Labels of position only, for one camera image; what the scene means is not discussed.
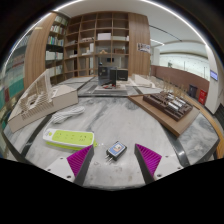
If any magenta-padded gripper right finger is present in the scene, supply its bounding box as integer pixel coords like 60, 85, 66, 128
133, 143, 183, 185

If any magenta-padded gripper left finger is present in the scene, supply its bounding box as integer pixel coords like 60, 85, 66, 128
44, 144, 96, 187

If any small dark charger block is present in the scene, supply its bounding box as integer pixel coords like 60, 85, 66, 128
105, 140, 129, 165

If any beige cardboard architectural model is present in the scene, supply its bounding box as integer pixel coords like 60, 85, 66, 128
6, 68, 80, 134

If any red bin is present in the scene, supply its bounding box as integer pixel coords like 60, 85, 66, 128
197, 88, 209, 106

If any dark bin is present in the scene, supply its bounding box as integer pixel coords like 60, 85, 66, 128
187, 83, 199, 100

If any white low architectural model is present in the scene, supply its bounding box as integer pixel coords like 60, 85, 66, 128
131, 72, 158, 89

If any tall bookshelf with coloured books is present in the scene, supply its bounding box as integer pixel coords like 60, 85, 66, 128
0, 41, 28, 112

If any dark bookshelf with books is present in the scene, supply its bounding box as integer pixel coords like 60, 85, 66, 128
44, 13, 70, 85

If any short ceiling light strip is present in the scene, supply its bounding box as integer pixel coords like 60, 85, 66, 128
149, 38, 165, 46

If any wooden open shelf unit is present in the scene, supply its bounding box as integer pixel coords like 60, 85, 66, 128
62, 12, 131, 80

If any long curved ceiling light strip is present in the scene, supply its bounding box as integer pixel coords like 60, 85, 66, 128
2, 0, 208, 69

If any white coiled power cable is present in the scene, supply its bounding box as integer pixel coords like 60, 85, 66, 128
51, 105, 86, 125

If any wall display screen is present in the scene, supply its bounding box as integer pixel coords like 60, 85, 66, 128
209, 69, 220, 82

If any wall poster sign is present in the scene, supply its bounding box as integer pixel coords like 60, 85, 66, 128
136, 42, 152, 55

